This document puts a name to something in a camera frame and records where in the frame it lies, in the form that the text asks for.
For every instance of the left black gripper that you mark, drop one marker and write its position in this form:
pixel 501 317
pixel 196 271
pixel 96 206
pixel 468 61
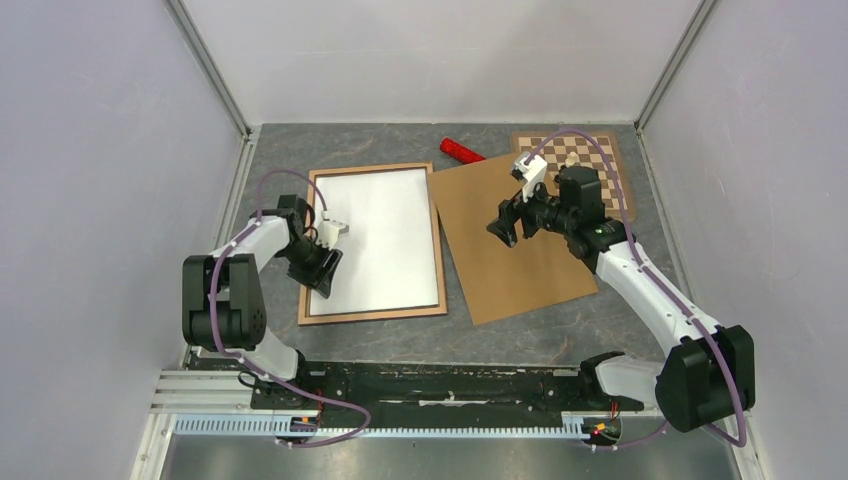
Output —
pixel 319 277

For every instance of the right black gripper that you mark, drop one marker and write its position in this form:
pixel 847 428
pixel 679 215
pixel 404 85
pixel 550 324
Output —
pixel 512 209

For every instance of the brown frame backing board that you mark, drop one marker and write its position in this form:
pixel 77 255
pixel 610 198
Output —
pixel 499 281

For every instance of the colourful photo poster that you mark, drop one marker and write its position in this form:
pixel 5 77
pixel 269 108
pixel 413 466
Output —
pixel 378 238

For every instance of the wooden picture frame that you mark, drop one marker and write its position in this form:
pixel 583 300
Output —
pixel 305 311

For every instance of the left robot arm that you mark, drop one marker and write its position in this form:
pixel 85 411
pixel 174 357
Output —
pixel 223 306

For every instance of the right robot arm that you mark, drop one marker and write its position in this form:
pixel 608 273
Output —
pixel 708 371

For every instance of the wooden chessboard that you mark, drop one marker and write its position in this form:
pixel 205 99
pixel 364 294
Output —
pixel 615 188

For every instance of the red cylindrical object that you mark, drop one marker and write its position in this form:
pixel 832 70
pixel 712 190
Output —
pixel 459 152

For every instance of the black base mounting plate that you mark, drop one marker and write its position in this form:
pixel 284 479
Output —
pixel 434 396

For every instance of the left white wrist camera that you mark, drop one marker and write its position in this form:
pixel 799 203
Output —
pixel 329 232

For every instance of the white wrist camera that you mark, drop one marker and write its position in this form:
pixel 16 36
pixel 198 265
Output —
pixel 329 232
pixel 531 170

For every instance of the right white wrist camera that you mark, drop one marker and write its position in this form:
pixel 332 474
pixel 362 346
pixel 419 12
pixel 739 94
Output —
pixel 531 170

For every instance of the aluminium rail frame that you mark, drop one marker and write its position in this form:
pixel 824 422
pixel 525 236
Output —
pixel 201 426

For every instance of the left aluminium corner post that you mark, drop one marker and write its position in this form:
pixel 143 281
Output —
pixel 203 57

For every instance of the aluminium corner post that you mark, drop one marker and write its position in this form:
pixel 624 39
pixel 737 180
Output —
pixel 675 61
pixel 203 57

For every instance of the right aluminium corner post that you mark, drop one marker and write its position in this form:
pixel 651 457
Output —
pixel 675 61

